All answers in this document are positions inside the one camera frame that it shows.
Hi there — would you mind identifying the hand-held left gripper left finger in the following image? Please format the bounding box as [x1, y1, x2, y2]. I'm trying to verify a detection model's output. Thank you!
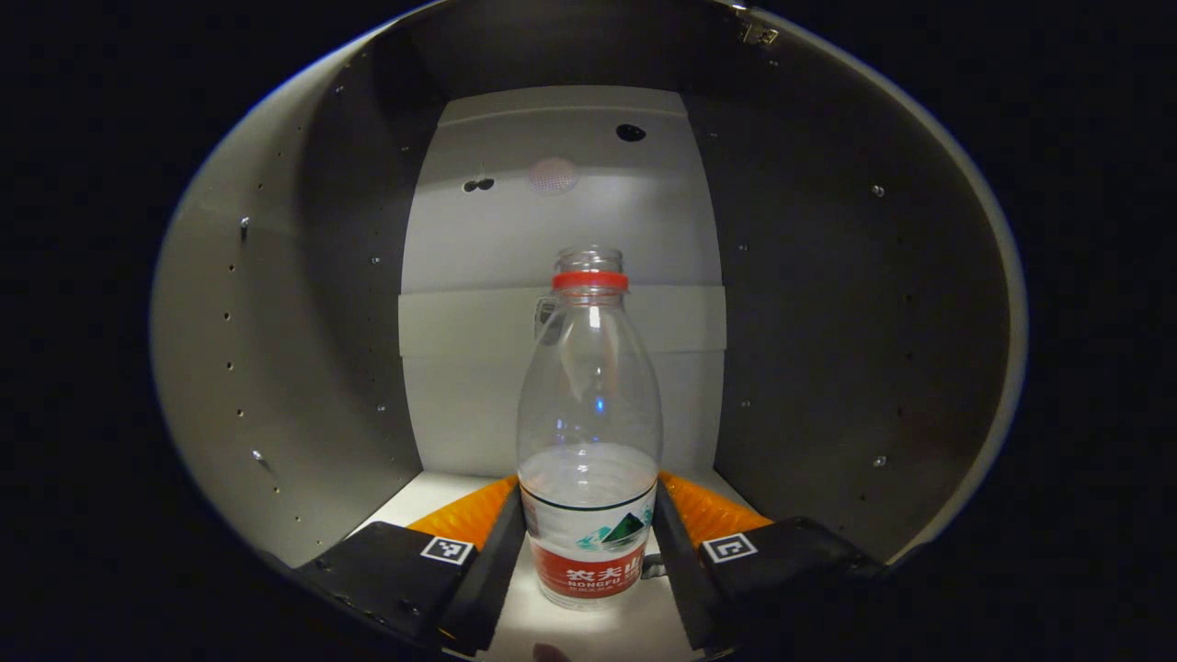
[294, 475, 527, 656]

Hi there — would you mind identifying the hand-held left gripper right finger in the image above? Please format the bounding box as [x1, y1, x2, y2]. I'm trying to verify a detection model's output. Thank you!
[655, 471, 884, 649]

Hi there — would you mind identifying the clear plastic bottle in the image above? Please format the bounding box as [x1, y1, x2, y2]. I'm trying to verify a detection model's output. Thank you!
[516, 245, 664, 611]

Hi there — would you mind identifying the grey cabinet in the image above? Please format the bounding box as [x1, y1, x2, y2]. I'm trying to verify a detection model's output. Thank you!
[150, 0, 1028, 662]

